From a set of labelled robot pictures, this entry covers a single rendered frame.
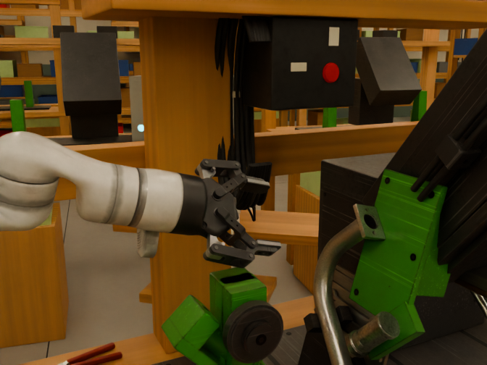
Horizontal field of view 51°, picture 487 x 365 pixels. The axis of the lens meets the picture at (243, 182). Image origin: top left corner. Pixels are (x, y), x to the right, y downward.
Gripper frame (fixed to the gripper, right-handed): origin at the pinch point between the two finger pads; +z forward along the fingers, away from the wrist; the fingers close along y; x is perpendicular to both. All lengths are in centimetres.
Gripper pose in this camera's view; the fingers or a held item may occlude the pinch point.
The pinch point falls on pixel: (268, 216)
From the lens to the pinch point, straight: 69.8
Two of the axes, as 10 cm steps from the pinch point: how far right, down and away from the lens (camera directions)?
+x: -4.7, 5.2, 7.1
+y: -1.3, -8.4, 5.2
